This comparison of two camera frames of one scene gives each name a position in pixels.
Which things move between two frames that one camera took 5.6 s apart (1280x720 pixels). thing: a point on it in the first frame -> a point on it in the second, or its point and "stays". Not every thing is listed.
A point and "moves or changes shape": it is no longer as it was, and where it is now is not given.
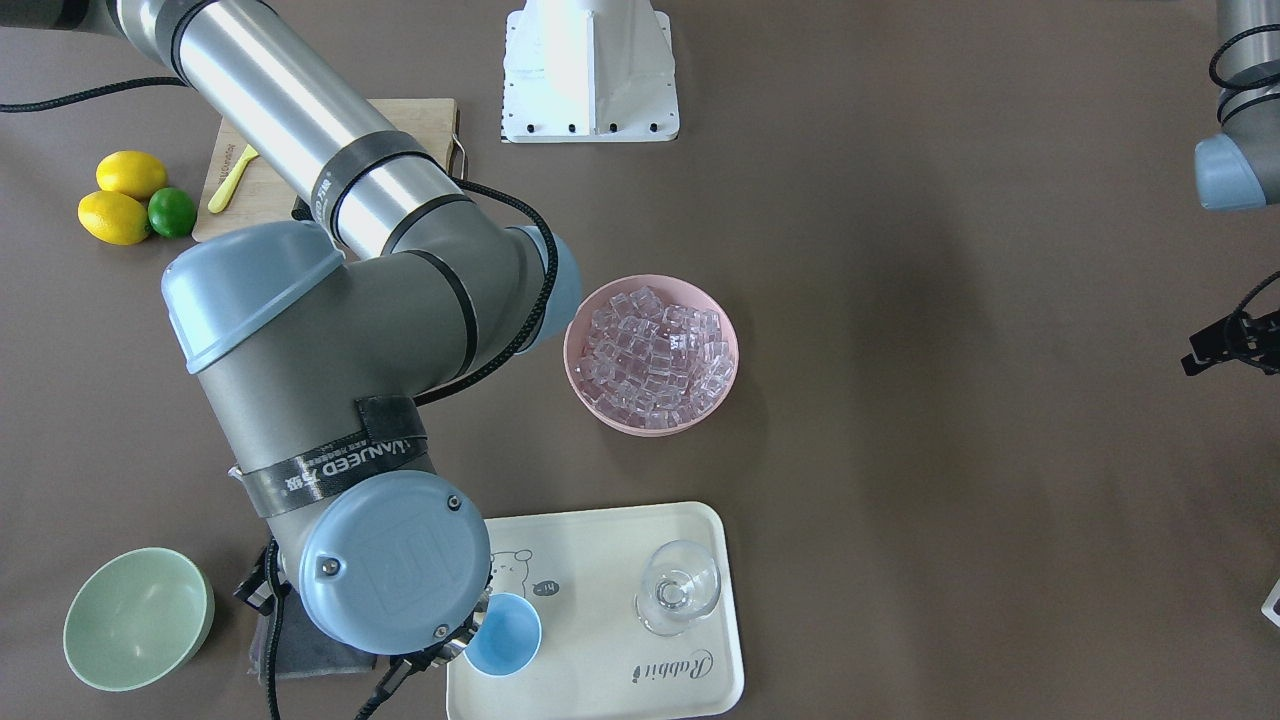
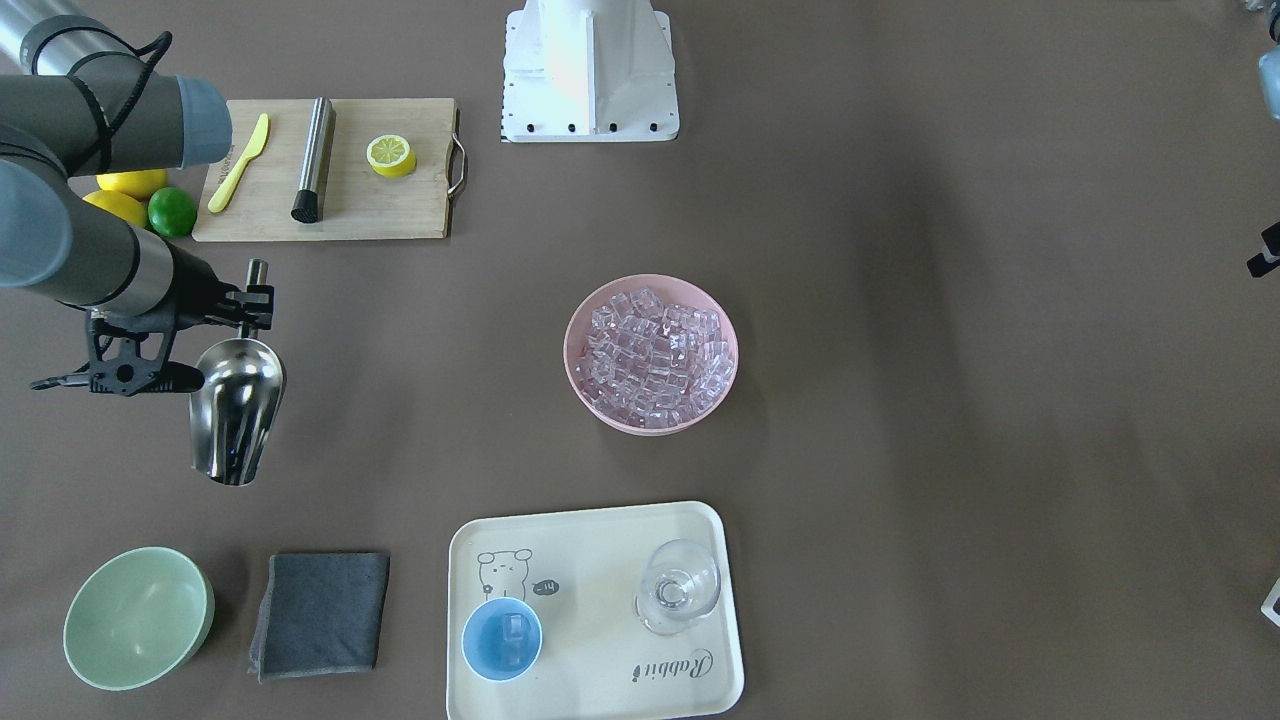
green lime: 172,212 stays
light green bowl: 137,619 stays
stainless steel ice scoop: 456,647 moves or changes shape
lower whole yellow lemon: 114,217 stays
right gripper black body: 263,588 -> 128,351
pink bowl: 650,355 stays
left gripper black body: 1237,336 -> 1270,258
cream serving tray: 580,566 stays
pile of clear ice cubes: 651,364 stays
